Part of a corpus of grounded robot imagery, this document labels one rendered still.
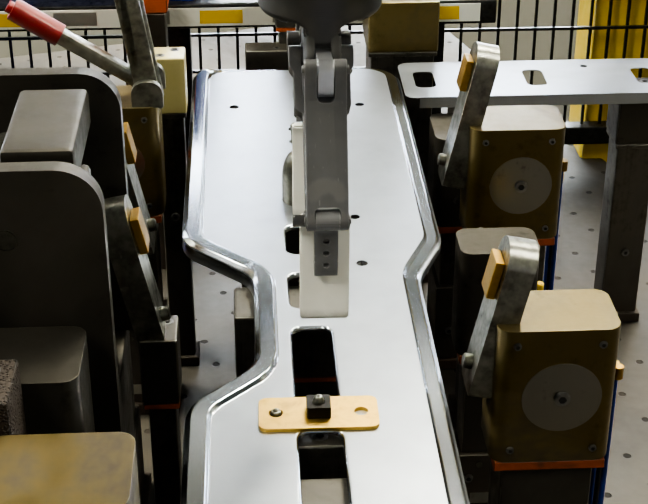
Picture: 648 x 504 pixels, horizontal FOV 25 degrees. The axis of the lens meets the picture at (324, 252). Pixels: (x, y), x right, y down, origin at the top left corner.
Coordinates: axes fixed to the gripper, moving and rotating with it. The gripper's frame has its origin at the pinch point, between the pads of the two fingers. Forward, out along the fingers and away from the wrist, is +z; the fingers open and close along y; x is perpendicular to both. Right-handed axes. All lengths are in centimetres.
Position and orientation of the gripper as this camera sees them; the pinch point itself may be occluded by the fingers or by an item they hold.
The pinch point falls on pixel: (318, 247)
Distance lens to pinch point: 95.6
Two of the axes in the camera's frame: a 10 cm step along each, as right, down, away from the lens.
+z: -0.1, 8.8, 4.8
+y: -0.5, -4.8, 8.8
